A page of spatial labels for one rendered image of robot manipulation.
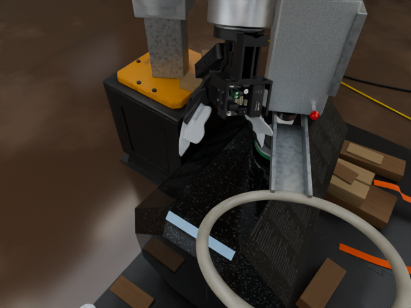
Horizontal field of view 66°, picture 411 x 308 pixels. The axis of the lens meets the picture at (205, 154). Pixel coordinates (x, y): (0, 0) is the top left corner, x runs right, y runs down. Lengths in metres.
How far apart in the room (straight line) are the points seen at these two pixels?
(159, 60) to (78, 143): 1.20
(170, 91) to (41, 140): 1.43
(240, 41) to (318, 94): 0.76
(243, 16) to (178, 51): 1.39
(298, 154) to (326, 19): 0.44
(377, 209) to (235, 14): 2.04
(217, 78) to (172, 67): 1.42
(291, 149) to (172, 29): 0.93
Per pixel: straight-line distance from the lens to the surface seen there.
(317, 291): 1.94
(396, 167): 2.68
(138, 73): 1.99
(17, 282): 2.28
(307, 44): 1.07
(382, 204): 2.40
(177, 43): 1.79
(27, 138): 3.01
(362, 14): 1.04
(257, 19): 0.44
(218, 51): 0.49
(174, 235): 1.29
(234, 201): 0.93
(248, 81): 0.44
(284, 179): 1.07
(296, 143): 1.19
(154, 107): 1.80
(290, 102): 1.19
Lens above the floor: 1.89
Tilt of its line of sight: 49 degrees down
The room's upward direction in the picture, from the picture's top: straight up
